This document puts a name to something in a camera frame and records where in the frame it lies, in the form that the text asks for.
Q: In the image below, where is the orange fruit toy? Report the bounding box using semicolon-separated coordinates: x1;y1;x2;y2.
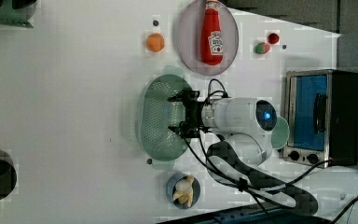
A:
146;33;165;52

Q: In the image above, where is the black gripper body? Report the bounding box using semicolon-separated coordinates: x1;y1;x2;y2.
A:
181;90;205;138

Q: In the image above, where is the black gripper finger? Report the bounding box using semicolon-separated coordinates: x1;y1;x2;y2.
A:
167;92;186;103
168;123;186;134

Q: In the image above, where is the peeled banana toy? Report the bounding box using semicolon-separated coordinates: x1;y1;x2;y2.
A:
172;175;195;207

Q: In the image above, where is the silver black toaster oven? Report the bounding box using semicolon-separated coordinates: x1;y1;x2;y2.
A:
282;69;358;168

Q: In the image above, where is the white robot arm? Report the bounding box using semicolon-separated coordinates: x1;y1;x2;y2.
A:
168;90;358;224

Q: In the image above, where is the red ketchup bottle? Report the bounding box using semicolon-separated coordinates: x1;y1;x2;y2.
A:
200;0;224;65

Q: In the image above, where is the green enamel pot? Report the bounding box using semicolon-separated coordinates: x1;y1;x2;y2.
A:
271;117;290;149

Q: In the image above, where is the green mount bracket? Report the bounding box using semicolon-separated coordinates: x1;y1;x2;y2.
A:
0;0;39;28

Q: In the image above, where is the grey round plate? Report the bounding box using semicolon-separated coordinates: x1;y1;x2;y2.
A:
175;0;239;76

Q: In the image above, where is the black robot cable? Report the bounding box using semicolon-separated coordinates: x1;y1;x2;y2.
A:
181;77;358;224

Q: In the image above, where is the red green strawberry toy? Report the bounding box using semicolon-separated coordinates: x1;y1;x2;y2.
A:
255;42;270;54

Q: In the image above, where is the blue bowl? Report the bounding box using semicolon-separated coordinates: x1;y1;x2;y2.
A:
166;173;200;209

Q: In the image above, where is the green plastic strainer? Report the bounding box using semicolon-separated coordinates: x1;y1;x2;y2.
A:
136;66;191;170

